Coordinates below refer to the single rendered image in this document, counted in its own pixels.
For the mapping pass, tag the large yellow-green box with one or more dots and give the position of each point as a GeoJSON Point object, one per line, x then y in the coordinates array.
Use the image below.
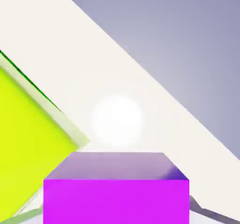
{"type": "Point", "coordinates": [28, 143]}

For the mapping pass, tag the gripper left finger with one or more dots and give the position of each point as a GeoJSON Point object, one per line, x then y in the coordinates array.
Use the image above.
{"type": "Point", "coordinates": [31, 218]}

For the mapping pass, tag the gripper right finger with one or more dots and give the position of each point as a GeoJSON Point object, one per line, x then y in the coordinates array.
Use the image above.
{"type": "Point", "coordinates": [202, 217]}

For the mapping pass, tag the small magenta cube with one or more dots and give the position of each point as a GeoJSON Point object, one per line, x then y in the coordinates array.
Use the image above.
{"type": "Point", "coordinates": [116, 201]}

